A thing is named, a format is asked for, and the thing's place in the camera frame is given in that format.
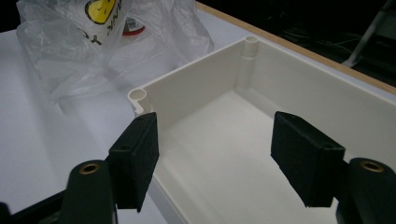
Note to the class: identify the white plastic box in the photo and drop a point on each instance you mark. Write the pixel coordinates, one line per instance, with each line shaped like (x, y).
(218, 149)

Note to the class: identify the white metal stand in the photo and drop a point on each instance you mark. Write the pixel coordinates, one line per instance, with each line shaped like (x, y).
(365, 37)

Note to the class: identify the white table mat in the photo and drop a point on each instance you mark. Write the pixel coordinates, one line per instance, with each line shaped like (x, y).
(46, 140)

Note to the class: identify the clear plastic bag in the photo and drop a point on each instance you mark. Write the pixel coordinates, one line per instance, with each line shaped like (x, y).
(77, 59)

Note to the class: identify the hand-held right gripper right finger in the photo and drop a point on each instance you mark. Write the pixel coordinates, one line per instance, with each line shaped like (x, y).
(306, 161)

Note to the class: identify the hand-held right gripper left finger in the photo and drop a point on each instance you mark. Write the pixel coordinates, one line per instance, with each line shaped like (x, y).
(134, 161)

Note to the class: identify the red-lidded jar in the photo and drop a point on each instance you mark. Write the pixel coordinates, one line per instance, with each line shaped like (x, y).
(134, 28)

